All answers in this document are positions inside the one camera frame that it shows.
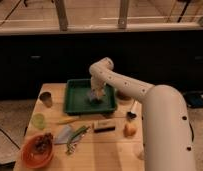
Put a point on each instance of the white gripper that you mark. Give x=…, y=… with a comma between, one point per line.
x=97, y=87

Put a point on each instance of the blue sponge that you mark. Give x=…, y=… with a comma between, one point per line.
x=92, y=97

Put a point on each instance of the green plastic tray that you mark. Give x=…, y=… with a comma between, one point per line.
x=77, y=102

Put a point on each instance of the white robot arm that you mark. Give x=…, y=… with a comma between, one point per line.
x=166, y=128

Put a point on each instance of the brown round dish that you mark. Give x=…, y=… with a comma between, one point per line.
x=120, y=95

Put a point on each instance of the tan black brush block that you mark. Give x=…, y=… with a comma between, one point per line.
x=103, y=126

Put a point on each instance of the black white spatula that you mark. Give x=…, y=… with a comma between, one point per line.
x=131, y=114

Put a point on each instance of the yellow banana toy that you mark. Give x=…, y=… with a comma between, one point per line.
x=67, y=120

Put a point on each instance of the grey cloth piece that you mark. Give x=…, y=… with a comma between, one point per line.
x=64, y=135

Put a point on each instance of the light green cup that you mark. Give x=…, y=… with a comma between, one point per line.
x=38, y=121

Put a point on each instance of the orange bowl with food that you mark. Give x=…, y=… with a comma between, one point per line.
x=37, y=152

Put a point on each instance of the blue black device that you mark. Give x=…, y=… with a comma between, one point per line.
x=194, y=99

